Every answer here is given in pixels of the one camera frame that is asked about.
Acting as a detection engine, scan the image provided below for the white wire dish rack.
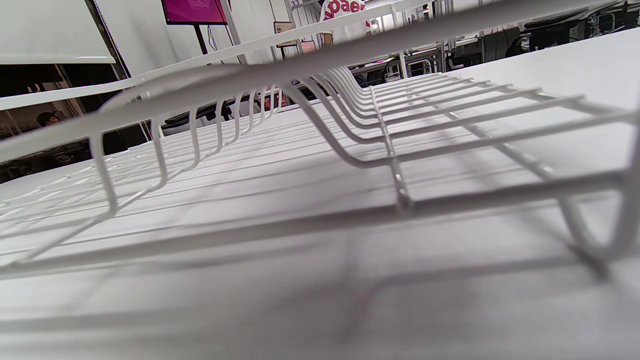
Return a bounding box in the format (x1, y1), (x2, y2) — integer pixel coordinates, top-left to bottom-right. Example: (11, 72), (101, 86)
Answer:
(0, 0), (640, 281)

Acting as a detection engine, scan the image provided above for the magenta display screen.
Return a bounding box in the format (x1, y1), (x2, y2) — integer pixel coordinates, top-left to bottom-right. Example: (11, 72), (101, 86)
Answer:
(161, 0), (229, 26)

